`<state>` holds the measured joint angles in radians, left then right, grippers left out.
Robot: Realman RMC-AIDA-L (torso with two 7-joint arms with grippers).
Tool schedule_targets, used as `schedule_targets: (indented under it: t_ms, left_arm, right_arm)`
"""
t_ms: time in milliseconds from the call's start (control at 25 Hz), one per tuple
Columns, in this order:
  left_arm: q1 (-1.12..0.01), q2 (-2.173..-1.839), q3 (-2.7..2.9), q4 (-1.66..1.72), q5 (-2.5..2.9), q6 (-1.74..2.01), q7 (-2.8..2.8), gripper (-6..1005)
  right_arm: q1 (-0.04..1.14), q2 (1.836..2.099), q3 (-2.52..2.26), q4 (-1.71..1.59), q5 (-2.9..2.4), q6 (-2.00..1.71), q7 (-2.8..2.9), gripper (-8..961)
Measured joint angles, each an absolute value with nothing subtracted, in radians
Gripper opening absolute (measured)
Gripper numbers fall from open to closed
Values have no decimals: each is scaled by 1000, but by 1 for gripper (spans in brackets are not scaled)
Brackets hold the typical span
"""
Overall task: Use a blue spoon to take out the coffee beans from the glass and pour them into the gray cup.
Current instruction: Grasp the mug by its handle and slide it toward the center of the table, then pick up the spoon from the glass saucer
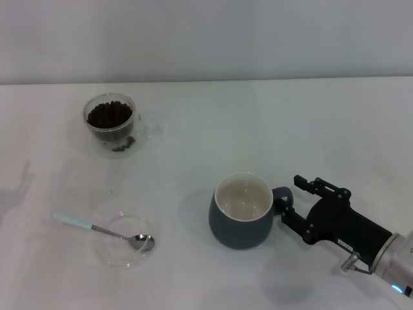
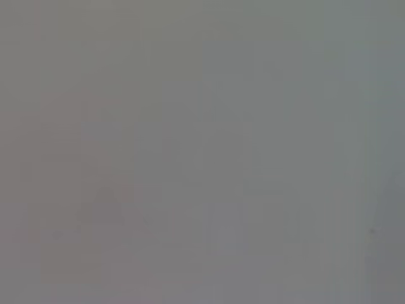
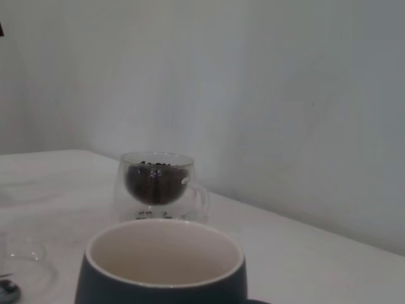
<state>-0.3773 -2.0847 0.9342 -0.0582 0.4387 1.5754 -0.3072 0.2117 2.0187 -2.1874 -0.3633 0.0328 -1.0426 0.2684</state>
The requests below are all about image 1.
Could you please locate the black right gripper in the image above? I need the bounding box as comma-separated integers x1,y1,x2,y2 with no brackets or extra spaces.
274,174,394,260

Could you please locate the dark teal ceramic mug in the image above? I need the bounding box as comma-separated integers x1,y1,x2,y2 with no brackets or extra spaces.
208,172,295,251

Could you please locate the blue-handled metal spoon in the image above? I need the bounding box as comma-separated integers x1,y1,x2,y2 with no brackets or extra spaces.
50,211,156,253

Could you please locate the double-walled glass cup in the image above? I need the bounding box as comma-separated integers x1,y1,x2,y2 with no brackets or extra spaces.
83,92,163,143

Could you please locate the spilled coffee beans cluster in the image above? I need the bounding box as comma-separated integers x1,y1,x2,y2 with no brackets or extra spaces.
111,135,137,153

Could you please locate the coffee beans pile in cup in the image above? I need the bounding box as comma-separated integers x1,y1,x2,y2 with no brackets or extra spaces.
86,101,134,142

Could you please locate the glass saucer with spilled beans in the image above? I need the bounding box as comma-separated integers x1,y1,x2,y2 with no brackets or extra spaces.
76,106,153,160

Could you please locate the empty clear glass saucer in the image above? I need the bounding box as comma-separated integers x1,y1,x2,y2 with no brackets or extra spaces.
96,211,157,271

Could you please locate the right arm cable with plug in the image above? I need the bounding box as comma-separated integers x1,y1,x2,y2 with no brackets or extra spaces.
341,251,372,275

